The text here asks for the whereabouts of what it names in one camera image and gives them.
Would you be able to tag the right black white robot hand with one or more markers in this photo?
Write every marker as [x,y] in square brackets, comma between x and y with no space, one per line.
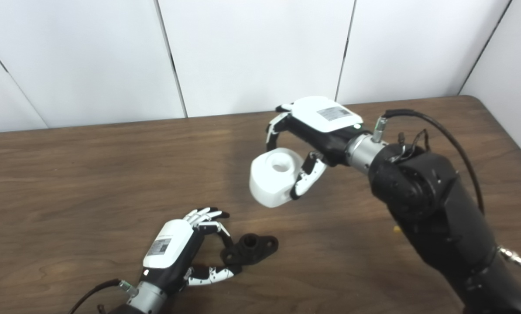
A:
[321,117]

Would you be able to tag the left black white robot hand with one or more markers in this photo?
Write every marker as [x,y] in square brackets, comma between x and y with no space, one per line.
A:
[169,246]

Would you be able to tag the round white plastic piece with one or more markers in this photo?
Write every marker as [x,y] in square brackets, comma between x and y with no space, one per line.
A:
[271,183]

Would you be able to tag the black three-hole holder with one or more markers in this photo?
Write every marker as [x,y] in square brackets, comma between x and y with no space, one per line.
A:
[254,250]

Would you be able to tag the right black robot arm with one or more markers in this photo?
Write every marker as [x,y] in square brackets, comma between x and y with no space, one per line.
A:
[435,205]

